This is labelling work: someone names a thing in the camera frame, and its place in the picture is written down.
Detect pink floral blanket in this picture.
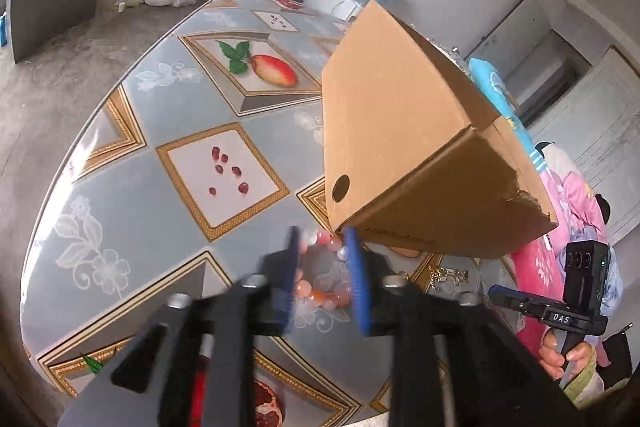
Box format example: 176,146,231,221
510,142,616,368

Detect grey board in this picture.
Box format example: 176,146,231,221
5,0,108,62

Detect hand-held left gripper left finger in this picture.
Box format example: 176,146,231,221
57,227,301,427

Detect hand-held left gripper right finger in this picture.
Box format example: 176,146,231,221
344,227,591,427

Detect person's right hand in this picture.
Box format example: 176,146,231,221
540,329,596,380

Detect blue cartoon pillow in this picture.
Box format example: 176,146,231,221
467,57,548,168

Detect pink orange bead bracelet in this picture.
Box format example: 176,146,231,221
295,229,353,310

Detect gold charm bracelet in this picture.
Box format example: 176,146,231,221
427,264,481,290

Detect brown cardboard box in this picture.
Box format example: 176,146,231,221
321,0,560,260

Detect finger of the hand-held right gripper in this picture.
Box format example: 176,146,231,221
489,285,538,314

